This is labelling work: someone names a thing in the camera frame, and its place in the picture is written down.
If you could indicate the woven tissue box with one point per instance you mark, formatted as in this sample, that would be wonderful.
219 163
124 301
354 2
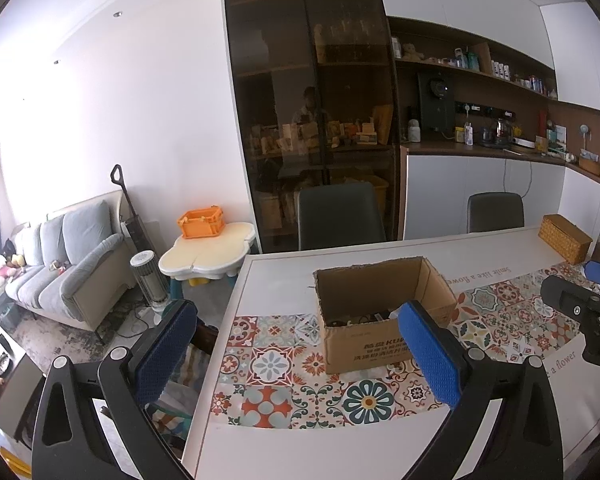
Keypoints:
565 237

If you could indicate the black wall water dispenser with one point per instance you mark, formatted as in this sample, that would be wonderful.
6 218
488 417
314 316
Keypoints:
436 100

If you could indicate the white tower heater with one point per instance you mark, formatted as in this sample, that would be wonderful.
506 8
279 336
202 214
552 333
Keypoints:
149 280

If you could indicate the patterned table runner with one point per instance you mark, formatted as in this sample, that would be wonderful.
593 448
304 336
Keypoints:
280 370

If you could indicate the grey sofa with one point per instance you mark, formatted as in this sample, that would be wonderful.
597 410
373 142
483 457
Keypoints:
65 265

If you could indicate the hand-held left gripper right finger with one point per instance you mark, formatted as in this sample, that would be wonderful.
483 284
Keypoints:
430 360

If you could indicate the wooden wall shelf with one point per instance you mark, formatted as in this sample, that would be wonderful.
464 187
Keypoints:
480 50

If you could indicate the dark glass cabinet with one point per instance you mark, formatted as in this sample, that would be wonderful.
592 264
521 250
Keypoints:
310 60

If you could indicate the striped cloth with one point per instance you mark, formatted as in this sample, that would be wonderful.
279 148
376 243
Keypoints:
180 410

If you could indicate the brown cardboard box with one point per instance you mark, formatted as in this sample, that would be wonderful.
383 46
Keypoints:
365 350

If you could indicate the glass kettle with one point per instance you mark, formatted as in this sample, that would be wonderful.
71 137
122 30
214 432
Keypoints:
502 132

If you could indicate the orange plastic crate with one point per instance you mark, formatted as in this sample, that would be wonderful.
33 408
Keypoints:
200 224

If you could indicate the black socket rail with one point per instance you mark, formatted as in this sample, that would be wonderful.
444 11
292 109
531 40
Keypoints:
485 108

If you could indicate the black upright vacuum cleaner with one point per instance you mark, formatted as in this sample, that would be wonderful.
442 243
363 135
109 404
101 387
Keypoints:
132 220

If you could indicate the white jar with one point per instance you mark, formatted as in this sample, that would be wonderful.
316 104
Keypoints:
414 132

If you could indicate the cream flower-shaped kids table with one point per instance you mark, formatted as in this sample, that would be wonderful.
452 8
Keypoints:
205 257

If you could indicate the dark grey dining chair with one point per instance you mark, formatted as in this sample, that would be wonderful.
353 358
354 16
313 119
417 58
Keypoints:
495 212
340 215

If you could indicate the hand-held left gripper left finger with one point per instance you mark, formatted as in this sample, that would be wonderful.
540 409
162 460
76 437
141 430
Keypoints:
162 355

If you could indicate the plush toys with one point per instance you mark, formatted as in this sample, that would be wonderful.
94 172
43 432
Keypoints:
12 265

